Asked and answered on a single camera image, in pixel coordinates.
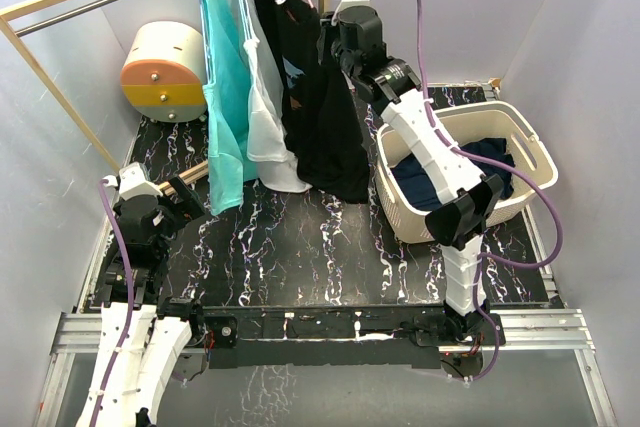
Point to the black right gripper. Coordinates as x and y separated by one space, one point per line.
327 32

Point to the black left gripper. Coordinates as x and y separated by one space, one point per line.
184 209

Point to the black t shirt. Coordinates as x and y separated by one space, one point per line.
318 112

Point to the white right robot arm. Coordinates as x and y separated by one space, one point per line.
353 39

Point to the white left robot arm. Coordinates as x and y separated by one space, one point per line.
141 337

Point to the white t shirt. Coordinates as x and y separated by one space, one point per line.
266 147

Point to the teal t shirt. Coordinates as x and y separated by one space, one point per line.
226 92

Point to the cream round drawer cabinet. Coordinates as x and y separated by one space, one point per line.
164 73

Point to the navy blue garment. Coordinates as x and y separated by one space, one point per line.
418 189

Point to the cream plastic laundry basket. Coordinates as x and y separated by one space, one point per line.
467 123

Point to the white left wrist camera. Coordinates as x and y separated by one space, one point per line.
132 181

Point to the wooden clothes rack frame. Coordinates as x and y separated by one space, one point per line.
44 155

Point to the aluminium base frame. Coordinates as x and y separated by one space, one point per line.
377 335

